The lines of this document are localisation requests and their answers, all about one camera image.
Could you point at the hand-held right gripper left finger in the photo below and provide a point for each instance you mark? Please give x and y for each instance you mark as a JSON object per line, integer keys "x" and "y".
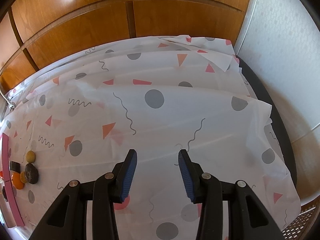
{"x": 128, "y": 175}

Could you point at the wooden panelled cabinet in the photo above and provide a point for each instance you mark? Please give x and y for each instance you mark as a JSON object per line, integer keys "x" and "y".
{"x": 75, "y": 25}

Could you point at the dark brown round fruit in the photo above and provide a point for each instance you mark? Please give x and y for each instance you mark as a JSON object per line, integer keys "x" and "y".
{"x": 4, "y": 193}
{"x": 32, "y": 173}

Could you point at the small yellow-green round fruit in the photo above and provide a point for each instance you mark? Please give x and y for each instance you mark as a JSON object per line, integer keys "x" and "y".
{"x": 23, "y": 177}

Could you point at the large orange with stem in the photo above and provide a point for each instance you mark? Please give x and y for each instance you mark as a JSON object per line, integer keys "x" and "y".
{"x": 17, "y": 182}

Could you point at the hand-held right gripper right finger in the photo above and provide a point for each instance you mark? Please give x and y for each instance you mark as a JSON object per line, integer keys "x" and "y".
{"x": 186, "y": 177}

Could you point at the pale yellow round fruit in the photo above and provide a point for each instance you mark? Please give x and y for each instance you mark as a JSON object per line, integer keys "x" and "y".
{"x": 31, "y": 156}

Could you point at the wicker chair seat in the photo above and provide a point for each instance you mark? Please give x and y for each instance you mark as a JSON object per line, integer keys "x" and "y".
{"x": 305, "y": 222}

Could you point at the pink shallow tray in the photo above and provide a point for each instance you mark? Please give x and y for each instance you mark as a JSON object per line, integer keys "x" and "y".
{"x": 11, "y": 200}

